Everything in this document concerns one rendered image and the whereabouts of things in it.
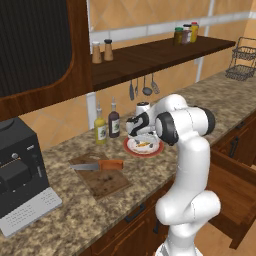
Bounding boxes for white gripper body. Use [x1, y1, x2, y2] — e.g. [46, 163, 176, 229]
[131, 130, 158, 143]

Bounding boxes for red rimmed white plate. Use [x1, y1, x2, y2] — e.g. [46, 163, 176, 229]
[122, 134, 165, 159]

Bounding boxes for brown wooden cutting board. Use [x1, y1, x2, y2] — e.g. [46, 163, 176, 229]
[68, 152, 133, 201]

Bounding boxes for wooden drawer front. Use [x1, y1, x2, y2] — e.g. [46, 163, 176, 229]
[89, 178, 176, 249]
[229, 111, 256, 134]

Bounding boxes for open wooden drawer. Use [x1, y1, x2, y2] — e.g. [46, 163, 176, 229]
[207, 146, 256, 251]

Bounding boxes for dark purple bottle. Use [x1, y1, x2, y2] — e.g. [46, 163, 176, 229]
[107, 96, 121, 139]

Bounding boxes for yellow bottle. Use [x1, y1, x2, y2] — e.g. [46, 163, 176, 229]
[93, 101, 108, 146]

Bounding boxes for grey hanging spatula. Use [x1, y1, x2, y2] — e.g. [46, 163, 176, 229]
[128, 78, 135, 102]

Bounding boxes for grey hanging ladle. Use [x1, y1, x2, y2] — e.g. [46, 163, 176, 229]
[141, 75, 154, 97]

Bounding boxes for grey hanging slotted turner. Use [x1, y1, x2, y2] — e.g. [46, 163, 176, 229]
[150, 73, 161, 95]

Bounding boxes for brown shaker with black cap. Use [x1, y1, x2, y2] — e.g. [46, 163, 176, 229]
[103, 38, 115, 62]

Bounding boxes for brown shaker with white cap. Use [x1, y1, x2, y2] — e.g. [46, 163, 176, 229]
[91, 40, 103, 65]

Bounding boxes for wooden cupboard door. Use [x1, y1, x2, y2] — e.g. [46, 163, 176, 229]
[89, 213, 172, 256]
[211, 123, 256, 168]

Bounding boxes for green jar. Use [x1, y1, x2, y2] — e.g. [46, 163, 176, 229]
[173, 26, 185, 46]

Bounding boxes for dark red jar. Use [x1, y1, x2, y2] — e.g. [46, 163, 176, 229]
[181, 23, 192, 45]

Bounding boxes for yellow jar with red lid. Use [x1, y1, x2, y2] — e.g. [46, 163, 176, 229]
[189, 21, 200, 44]

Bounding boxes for black coffee machine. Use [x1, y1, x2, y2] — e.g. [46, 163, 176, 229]
[0, 117, 64, 239]

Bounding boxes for knife with orange handle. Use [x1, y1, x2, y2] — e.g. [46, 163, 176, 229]
[69, 159, 125, 173]

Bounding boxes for dark wooden wall shelf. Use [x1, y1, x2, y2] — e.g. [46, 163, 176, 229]
[91, 35, 237, 92]

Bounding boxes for black cupboard door handle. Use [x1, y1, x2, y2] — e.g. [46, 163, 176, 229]
[152, 219, 161, 235]
[228, 136, 240, 159]

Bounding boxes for black wire stand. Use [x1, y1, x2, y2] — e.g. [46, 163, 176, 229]
[225, 36, 256, 82]

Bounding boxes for dark wooden wall cupboard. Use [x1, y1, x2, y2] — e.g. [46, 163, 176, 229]
[0, 0, 95, 123]

